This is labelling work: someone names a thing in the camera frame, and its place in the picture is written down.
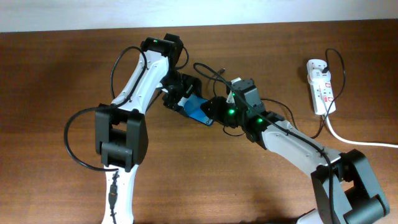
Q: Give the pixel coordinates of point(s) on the blue Galaxy smartphone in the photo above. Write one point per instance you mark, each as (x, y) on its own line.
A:
(192, 107)

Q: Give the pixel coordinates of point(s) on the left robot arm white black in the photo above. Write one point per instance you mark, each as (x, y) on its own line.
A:
(120, 128)

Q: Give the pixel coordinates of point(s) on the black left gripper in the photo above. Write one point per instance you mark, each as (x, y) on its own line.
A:
(172, 99)

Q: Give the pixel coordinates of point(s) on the white USB charger adapter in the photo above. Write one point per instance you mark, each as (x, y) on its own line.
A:
(317, 72)

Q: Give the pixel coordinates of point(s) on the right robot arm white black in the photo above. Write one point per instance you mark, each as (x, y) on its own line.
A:
(345, 186)

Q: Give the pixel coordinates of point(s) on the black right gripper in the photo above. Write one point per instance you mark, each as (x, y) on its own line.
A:
(214, 111)

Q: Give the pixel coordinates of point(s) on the white power strip red switches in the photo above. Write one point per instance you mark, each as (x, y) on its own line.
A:
(322, 98)

